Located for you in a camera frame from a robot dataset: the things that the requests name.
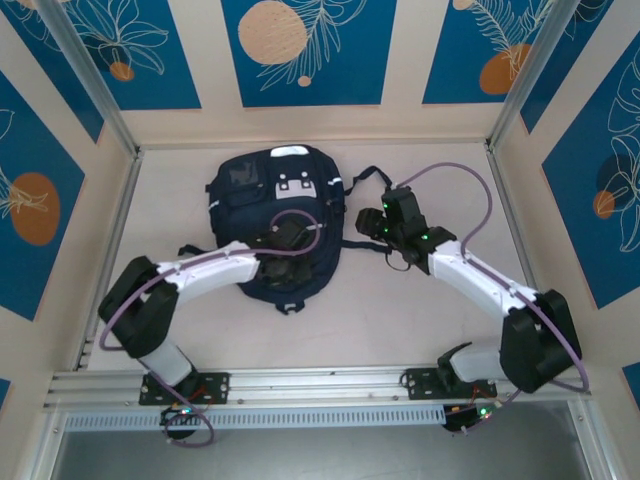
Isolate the navy blue student backpack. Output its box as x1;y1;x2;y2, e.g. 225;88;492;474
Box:
177;144;396;316

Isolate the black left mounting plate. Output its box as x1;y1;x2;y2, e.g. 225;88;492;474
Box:
138;370;231;406

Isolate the right black controller board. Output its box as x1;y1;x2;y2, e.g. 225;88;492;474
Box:
443;403;496;435

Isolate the aluminium right side rail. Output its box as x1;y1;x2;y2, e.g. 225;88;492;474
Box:
487;144;561;362

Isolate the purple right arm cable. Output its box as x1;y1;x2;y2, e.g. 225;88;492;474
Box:
394;160;591;436

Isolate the aluminium right corner post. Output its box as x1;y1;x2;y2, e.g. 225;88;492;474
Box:
485;0;584;151

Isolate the aluminium left side rail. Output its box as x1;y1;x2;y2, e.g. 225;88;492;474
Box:
73;147;146;372

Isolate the grey slotted cable duct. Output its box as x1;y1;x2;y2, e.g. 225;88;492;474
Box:
64;404;446;432

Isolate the left black controller board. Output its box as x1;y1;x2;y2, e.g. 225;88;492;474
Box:
158;405;205;427

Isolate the black mounting plate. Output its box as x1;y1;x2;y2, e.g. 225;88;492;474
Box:
403;367;498;401
138;370;231;406

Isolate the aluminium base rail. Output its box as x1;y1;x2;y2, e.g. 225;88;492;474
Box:
44;367;590;410

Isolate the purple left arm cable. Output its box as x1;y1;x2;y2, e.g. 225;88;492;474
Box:
99;209;321;447

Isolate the aluminium corner post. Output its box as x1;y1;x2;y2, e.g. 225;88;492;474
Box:
37;0;144;157
485;0;584;151

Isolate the blue floral wall panel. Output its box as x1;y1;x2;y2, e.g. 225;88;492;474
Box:
542;29;640;310
422;0;571;105
0;69;87;322
221;0;399;108
519;0;617;135
0;9;105;145
49;0;203;111

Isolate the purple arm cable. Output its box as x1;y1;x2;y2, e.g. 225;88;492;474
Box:
99;209;321;447
394;160;591;436

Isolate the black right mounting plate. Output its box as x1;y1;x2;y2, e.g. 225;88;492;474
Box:
403;367;498;401

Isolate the black controller board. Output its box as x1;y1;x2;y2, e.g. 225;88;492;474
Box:
158;405;205;427
443;403;496;435

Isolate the aluminium left corner post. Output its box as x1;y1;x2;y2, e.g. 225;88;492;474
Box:
37;0;144;157

